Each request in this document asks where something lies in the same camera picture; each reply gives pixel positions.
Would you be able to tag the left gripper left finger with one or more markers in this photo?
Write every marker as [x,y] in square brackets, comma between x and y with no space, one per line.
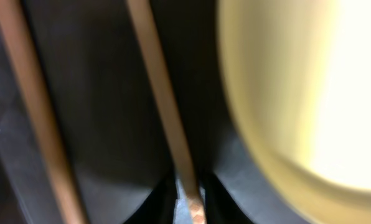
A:
[159,206]

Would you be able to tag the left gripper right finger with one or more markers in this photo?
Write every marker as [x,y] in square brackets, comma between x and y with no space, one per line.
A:
[220,208]

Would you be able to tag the wooden chopstick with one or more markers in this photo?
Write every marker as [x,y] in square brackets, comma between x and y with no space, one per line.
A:
[148,39]
[24,60]

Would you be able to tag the yellow round plate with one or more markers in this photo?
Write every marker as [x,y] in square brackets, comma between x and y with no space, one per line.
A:
[297,77]

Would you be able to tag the dark brown serving tray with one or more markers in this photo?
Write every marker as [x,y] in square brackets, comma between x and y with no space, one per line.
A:
[108,119]

